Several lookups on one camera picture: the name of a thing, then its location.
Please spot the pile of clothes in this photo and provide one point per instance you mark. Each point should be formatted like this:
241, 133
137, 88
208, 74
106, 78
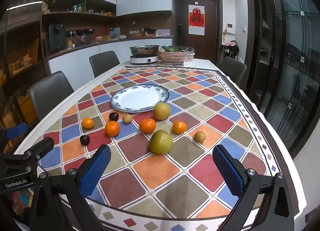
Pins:
231, 48

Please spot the brown kiwi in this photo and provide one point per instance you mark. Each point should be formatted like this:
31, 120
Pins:
127, 118
200, 136

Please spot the grey dining chair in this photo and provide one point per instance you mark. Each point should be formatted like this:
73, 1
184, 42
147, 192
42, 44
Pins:
105, 62
232, 69
50, 93

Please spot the green mango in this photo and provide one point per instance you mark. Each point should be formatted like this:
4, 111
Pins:
161, 142

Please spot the black water dispenser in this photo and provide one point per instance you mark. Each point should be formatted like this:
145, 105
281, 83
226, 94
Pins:
57, 37

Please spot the glass sliding door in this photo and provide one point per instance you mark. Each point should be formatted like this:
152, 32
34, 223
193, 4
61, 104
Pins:
287, 58

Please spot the dark brown door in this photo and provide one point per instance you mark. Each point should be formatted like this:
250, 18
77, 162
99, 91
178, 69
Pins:
212, 20

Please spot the pink woven basket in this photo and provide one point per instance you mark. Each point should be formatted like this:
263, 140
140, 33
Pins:
173, 57

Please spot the white plastic basket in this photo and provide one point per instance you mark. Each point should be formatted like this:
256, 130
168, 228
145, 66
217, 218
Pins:
191, 57

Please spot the blue rimmed white plate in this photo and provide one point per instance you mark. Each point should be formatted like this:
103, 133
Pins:
140, 97

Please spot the white induction cooker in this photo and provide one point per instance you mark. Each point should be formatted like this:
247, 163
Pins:
143, 59

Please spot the small orange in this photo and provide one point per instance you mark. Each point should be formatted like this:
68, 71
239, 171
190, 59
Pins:
88, 123

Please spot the white wall intercom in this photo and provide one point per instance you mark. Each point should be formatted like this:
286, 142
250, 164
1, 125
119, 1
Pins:
230, 28

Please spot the yellow pear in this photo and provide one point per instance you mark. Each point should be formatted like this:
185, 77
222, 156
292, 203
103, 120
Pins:
162, 111

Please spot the red wall calendar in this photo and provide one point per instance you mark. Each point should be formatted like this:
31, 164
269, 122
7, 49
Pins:
196, 19

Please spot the dark plum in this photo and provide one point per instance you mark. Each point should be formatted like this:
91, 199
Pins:
113, 116
84, 139

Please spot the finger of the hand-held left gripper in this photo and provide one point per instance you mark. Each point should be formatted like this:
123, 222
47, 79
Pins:
37, 149
16, 130

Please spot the steel pan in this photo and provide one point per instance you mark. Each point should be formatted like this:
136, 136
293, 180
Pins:
144, 50

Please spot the green leafy vegetables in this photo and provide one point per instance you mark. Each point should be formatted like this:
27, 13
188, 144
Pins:
172, 49

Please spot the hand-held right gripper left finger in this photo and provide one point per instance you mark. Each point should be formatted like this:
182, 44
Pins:
96, 171

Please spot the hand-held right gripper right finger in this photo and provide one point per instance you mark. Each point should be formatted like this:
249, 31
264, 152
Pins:
230, 173

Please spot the colourful checkered tablecloth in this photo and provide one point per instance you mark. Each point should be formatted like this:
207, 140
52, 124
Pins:
160, 173

